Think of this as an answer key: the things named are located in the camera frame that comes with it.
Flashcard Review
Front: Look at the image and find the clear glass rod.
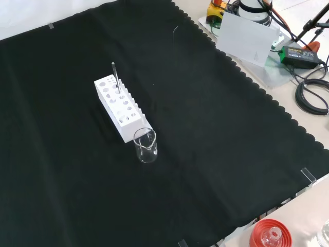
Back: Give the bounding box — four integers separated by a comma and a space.
111, 62, 122, 94

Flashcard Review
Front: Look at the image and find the clear round-bottom flask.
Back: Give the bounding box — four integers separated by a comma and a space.
261, 226, 282, 247

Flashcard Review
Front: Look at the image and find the red ribbed ring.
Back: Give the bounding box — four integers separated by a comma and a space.
249, 218, 293, 247

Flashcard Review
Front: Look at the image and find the coiled black cable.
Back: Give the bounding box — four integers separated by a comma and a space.
295, 78, 329, 116

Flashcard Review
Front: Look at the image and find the orange cable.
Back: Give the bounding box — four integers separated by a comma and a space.
269, 4, 293, 29

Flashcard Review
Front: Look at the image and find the white test tube rack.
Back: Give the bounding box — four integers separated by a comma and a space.
94, 74, 153, 144

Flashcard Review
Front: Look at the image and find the grey metal base plate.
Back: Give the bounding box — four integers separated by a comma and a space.
197, 14, 297, 90

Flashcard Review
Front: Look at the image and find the clear glass beaker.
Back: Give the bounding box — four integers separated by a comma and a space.
133, 127, 158, 164

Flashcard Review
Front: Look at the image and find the pale board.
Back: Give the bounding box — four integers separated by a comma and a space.
216, 11, 281, 68

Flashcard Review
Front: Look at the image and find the black power adapter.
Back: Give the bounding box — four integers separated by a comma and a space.
279, 45, 323, 70

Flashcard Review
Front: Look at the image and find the clear glass vessel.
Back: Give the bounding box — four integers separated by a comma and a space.
316, 219, 329, 247

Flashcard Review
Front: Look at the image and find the orange plastic piece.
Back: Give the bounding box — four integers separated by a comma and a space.
302, 40, 321, 52

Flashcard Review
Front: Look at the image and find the black bench cloth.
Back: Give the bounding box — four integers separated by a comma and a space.
0, 0, 329, 247

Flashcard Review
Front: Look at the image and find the black tripod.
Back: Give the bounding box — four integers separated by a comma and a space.
295, 3, 329, 44

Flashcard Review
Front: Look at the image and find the yellow stop button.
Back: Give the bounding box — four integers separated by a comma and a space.
207, 0, 228, 23

